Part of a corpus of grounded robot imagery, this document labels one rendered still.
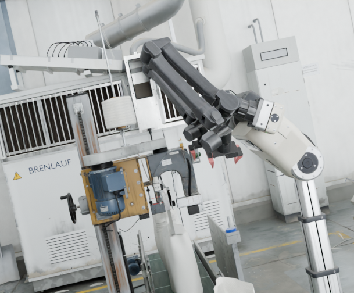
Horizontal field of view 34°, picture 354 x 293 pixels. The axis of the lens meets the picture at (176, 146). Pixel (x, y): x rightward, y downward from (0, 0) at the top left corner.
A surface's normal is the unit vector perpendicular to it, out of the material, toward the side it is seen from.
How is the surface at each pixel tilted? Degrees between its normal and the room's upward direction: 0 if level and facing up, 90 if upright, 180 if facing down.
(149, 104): 90
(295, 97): 90
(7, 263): 76
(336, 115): 90
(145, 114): 90
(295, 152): 115
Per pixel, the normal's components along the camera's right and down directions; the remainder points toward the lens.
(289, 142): 0.51, 0.36
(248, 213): 0.10, 0.04
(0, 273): 0.04, -0.20
